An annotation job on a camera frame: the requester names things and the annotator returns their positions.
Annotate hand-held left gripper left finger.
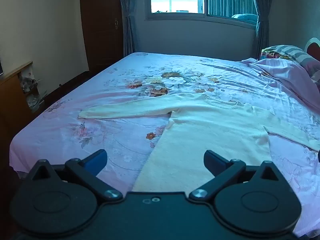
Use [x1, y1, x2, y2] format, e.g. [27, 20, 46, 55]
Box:
[25, 149, 123, 202]

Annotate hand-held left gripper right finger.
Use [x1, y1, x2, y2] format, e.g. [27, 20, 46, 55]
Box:
[189, 150, 288, 202]

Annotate cream knit sweater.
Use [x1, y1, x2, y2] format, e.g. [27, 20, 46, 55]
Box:
[78, 93, 320, 193]

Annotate bed with floral sheet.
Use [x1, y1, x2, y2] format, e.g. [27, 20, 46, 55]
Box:
[9, 52, 320, 239]

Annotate floral cloth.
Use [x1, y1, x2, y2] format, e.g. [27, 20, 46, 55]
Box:
[20, 65, 48, 112]

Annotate wooden cabinet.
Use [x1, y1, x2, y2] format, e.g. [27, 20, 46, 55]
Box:
[0, 61, 48, 143]

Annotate pink blanket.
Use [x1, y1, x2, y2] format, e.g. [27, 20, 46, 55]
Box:
[241, 57, 320, 110]

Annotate dark brown wardrobe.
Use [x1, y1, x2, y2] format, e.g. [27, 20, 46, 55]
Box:
[79, 0, 124, 73]

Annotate striped floral pillow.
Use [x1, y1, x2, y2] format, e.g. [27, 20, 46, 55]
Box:
[260, 45, 320, 75]

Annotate blue-grey curtain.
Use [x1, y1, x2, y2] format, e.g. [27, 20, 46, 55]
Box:
[250, 0, 273, 57]
[117, 0, 137, 55]

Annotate teal cloth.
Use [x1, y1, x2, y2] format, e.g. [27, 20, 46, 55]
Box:
[231, 13, 258, 23]

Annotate white and red headboard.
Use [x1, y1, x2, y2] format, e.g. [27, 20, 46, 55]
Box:
[304, 37, 320, 63]

